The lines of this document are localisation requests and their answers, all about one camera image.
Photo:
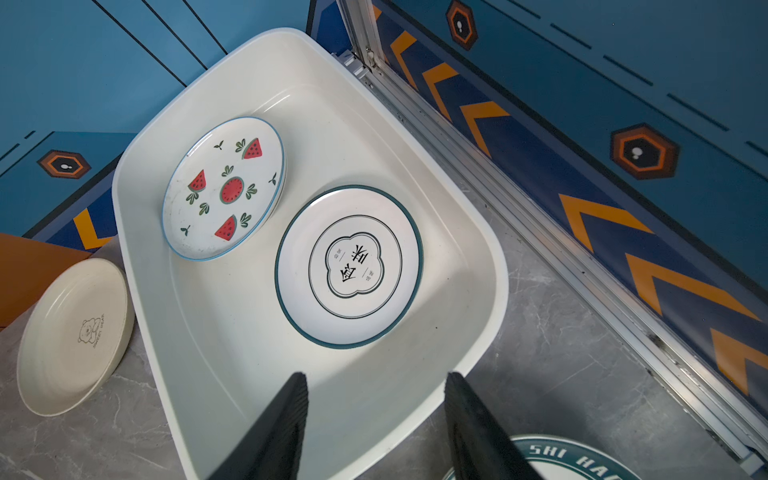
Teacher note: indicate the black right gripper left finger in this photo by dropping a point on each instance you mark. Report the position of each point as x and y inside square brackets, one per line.
[272, 447]

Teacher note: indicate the green clover outline plate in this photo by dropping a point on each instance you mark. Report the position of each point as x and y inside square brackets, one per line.
[348, 266]

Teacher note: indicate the green lettered plate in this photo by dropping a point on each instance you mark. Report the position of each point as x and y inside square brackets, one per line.
[553, 457]

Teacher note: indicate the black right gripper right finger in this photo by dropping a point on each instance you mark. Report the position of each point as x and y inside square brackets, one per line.
[480, 448]

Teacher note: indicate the watermelon pattern plate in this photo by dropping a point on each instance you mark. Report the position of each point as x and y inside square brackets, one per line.
[224, 189]

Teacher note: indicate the cream plain plate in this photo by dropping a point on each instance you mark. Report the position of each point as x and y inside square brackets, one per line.
[76, 336]

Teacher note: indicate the aluminium rail frame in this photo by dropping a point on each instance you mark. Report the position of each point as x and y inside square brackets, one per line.
[715, 405]

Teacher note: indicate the white plastic bin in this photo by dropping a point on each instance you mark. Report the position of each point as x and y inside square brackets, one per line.
[219, 345]

